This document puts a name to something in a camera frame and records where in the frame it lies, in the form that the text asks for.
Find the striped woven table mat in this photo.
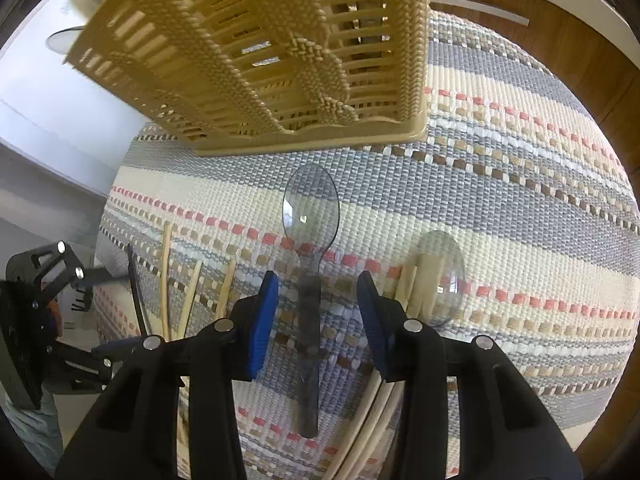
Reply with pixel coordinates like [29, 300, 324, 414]
[94, 7, 640, 480]

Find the person's jeans leg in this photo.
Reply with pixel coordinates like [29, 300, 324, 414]
[5, 390, 63, 476]

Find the tan plastic utensil basket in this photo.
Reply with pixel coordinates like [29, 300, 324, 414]
[62, 0, 431, 157]

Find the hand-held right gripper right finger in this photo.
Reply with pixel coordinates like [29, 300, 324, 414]
[356, 270, 586, 480]

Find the clear grey plastic spoon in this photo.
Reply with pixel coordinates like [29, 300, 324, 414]
[281, 164, 342, 438]
[46, 26, 86, 55]
[407, 230, 467, 331]

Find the thin black utensil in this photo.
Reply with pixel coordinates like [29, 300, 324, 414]
[126, 244, 151, 337]

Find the long silver drawer handle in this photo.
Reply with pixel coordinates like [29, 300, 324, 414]
[430, 0, 530, 26]

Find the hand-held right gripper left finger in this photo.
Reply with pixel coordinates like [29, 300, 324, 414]
[55, 270, 280, 480]

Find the white cabinet unit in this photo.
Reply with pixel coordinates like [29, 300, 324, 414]
[0, 0, 151, 196]

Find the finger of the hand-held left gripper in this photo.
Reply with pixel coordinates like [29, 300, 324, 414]
[45, 336, 151, 393]
[31, 241, 130, 311]

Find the wooden kitchen cabinet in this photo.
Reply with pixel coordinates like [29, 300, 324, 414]
[429, 0, 640, 161]

